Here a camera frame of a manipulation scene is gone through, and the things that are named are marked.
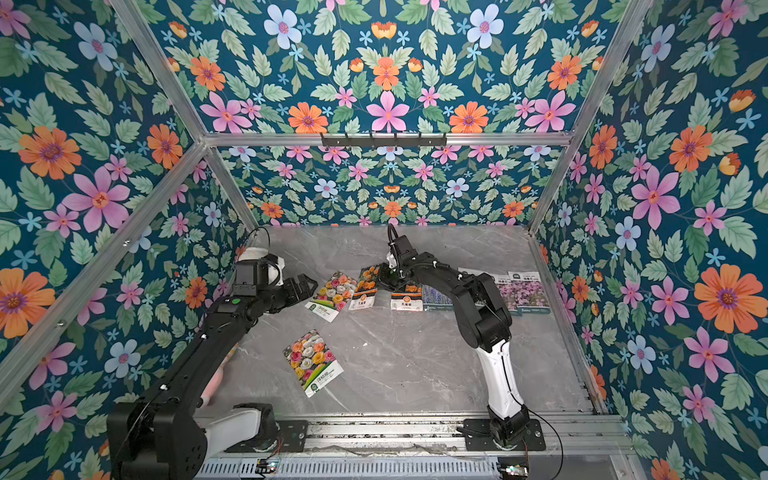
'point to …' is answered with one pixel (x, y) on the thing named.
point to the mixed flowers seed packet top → (332, 296)
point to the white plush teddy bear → (253, 254)
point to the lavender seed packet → (435, 300)
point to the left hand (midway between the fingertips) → (309, 286)
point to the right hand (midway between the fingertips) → (382, 277)
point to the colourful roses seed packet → (313, 362)
